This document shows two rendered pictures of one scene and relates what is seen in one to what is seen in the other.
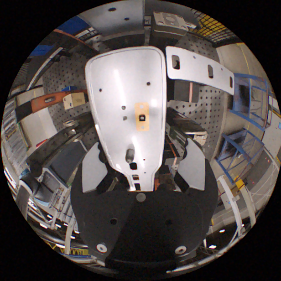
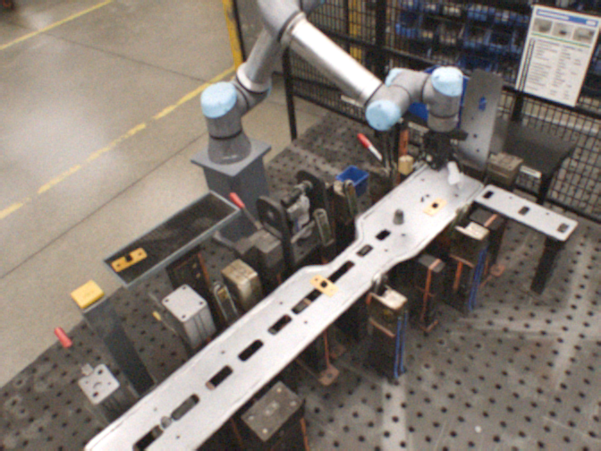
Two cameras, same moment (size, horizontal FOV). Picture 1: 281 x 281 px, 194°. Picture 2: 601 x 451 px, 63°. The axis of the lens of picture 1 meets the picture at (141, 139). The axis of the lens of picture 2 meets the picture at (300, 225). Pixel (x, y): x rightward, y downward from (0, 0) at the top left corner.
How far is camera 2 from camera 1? 1.53 m
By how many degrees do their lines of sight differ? 68
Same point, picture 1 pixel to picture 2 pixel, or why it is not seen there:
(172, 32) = (500, 173)
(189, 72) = (495, 204)
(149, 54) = (472, 183)
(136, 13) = (485, 148)
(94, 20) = not seen: hidden behind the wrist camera
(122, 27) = (472, 157)
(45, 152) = (385, 142)
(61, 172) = (254, 173)
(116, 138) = (399, 205)
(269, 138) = not seen: outside the picture
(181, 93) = (479, 216)
